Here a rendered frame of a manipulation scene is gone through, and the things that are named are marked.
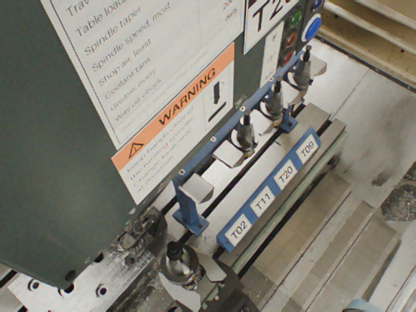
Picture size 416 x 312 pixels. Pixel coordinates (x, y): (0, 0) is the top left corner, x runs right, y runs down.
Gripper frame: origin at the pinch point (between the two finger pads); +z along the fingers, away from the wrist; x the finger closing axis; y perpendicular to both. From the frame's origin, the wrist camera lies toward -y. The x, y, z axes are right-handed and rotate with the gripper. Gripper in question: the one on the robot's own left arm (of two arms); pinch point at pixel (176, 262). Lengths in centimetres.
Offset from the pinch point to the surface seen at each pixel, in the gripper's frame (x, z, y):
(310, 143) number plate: 57, 2, 41
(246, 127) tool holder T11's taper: 31.7, 9.3, 6.1
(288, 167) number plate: 46, 2, 40
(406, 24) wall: 99, 1, 26
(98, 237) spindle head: -6.2, 0.1, -32.1
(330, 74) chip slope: 92, 15, 53
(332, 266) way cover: 36, -24, 60
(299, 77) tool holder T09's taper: 53, 9, 11
